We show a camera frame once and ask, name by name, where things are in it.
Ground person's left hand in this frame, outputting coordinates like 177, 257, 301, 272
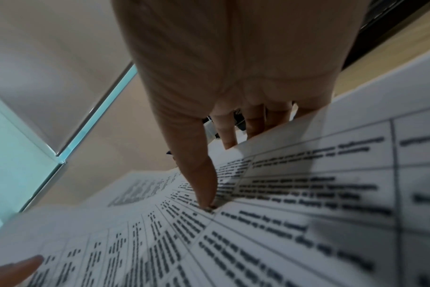
0, 254, 45, 287

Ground grey roller blind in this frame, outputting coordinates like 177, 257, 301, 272
0, 0, 135, 154

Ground black mesh paper tray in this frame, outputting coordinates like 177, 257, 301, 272
342, 0, 430, 69

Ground stack of printed papers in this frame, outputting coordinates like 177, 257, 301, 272
0, 44, 430, 287

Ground window with black frame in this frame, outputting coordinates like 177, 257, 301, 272
0, 62, 138, 233

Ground person's right hand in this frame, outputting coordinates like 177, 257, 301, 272
110, 0, 370, 212

